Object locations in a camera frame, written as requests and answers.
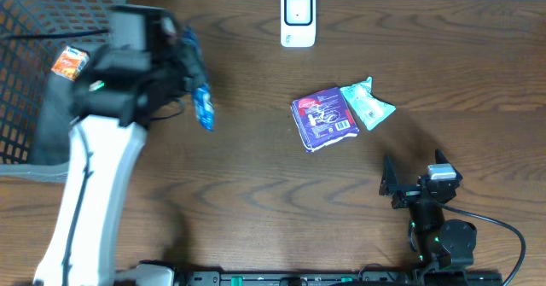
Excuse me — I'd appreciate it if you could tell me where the blue biscuit packet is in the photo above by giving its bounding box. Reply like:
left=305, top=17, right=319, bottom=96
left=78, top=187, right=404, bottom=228
left=183, top=26, right=216, bottom=132

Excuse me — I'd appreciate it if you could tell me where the mint green wipes packet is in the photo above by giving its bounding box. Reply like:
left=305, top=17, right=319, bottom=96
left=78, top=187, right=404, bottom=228
left=340, top=76, right=396, bottom=131

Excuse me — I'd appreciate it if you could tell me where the orange tissue packet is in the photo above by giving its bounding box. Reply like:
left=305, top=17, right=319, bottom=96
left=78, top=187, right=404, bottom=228
left=51, top=46, right=90, bottom=81

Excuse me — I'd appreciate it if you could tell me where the purple Carefree pad pack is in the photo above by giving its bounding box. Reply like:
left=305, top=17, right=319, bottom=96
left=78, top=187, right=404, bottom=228
left=291, top=87, right=359, bottom=153

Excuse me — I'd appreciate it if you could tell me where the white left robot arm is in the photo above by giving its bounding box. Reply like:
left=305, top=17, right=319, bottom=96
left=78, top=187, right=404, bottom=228
left=32, top=5, right=185, bottom=285

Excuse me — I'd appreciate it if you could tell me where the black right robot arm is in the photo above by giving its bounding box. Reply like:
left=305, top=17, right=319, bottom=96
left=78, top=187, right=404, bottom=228
left=379, top=149, right=477, bottom=270

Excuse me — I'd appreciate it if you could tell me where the white barcode scanner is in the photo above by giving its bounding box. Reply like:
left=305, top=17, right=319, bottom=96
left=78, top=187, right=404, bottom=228
left=280, top=0, right=317, bottom=48

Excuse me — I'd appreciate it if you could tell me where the dark grey plastic basket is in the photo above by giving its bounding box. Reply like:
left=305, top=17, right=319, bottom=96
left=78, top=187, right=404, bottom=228
left=1, top=0, right=126, bottom=183

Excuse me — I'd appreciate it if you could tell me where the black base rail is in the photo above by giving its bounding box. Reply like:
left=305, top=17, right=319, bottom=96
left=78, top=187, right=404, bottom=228
left=174, top=268, right=502, bottom=286

